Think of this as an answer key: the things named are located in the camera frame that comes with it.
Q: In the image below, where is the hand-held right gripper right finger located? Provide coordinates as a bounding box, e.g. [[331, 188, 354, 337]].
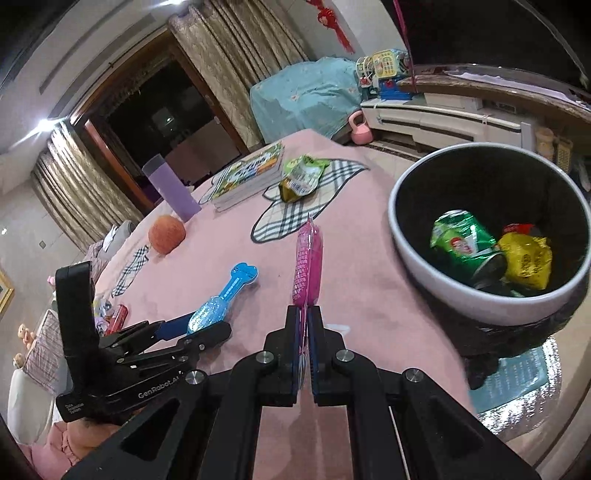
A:
[[307, 305, 541, 480]]

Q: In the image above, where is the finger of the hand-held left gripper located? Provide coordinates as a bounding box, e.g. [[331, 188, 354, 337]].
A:
[[98, 311, 200, 352], [119, 320, 232, 371]]

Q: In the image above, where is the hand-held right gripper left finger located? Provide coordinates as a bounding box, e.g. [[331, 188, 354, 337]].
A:
[[62, 305, 304, 480]]

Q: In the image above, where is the blue bone-shaped packet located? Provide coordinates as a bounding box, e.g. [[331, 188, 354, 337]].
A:
[[187, 262, 260, 336]]

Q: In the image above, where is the pink packet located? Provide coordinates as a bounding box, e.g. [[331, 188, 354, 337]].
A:
[[290, 213, 325, 385]]

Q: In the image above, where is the white bin with black liner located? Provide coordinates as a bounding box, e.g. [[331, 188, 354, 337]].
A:
[[388, 143, 591, 361]]

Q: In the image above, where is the green snack wrapper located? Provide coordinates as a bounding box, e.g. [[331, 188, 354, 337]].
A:
[[278, 154, 331, 205]]

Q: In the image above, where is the crushed green can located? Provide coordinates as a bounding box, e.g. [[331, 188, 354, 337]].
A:
[[429, 210, 507, 288]]

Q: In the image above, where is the yellow snack wrapper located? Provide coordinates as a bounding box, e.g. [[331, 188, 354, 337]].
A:
[[498, 231, 553, 291]]

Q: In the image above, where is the red snack packet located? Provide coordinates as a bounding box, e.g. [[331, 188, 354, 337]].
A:
[[502, 223, 542, 239]]

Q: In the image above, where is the person's left forearm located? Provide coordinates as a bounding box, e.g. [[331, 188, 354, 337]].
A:
[[28, 418, 122, 479]]

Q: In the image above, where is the red can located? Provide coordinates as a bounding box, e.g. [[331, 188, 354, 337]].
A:
[[103, 304, 130, 336]]

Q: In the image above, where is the small plaid patch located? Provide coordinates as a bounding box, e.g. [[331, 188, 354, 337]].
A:
[[112, 244, 151, 297]]

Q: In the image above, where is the orange ball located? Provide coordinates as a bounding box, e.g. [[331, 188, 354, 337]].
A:
[[147, 215, 187, 256]]

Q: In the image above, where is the purple cup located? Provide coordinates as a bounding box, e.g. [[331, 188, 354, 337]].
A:
[[141, 155, 202, 223]]

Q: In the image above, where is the beige patterned curtain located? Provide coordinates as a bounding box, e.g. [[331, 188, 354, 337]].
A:
[[167, 0, 311, 154], [30, 126, 145, 253]]

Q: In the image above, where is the green cover book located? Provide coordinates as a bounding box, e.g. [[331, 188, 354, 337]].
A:
[[202, 142, 286, 213]]

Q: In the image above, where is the pink kettlebell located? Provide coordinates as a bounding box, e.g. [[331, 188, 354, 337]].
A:
[[348, 111, 376, 145]]

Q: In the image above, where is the blue covered furniture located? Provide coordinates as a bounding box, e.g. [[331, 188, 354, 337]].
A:
[[249, 56, 364, 145]]

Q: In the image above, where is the white television stand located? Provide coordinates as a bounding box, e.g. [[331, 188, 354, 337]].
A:
[[360, 65, 591, 163]]

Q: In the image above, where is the toy cash register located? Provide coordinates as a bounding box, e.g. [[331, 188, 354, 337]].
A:
[[355, 48, 415, 101]]

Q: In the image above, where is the pink stick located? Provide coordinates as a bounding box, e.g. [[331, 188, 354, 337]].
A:
[[392, 0, 419, 101]]

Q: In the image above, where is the red hanging knot decoration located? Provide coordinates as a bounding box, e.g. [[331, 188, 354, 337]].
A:
[[306, 0, 352, 52]]

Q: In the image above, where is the black television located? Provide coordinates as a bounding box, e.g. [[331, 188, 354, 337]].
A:
[[392, 0, 591, 89]]

